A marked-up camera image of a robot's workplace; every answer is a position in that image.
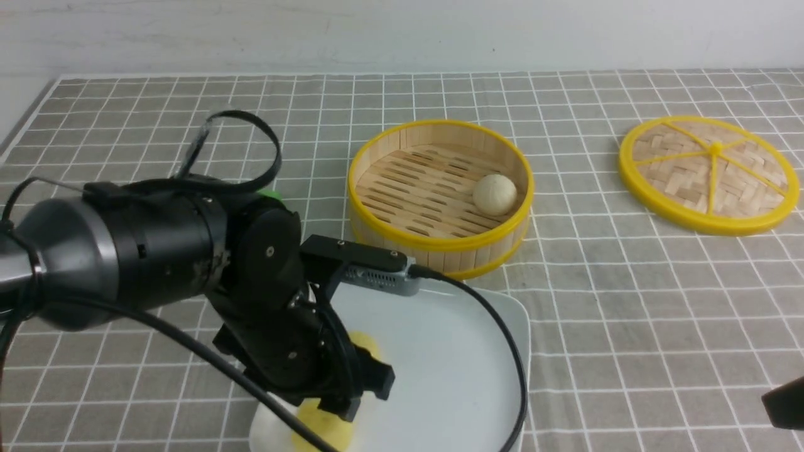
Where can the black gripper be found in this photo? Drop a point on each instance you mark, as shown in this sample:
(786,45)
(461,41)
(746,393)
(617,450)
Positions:
(297,348)

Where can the yellow steamed bun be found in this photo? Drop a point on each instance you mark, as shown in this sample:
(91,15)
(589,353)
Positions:
(330,428)
(361,339)

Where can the white steamed bun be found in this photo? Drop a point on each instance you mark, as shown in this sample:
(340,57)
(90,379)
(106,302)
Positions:
(494,195)

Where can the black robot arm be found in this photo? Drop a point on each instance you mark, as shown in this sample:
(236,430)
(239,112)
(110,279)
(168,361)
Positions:
(244,252)

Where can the white square plate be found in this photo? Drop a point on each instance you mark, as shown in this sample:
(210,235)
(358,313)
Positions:
(456,387)

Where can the green cube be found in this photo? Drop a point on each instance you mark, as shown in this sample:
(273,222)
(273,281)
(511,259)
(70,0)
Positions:
(266,192)

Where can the bamboo steamer basket yellow rim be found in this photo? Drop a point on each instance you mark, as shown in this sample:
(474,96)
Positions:
(410,189)

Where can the grey checkered tablecloth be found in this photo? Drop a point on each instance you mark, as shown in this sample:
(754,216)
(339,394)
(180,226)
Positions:
(647,337)

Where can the woven bamboo steamer lid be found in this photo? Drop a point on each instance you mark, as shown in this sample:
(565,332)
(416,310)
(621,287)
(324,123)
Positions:
(708,176)

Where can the black object at right edge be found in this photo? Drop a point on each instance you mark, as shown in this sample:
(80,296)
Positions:
(784,405)

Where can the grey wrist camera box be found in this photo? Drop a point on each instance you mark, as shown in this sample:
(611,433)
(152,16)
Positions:
(328,262)

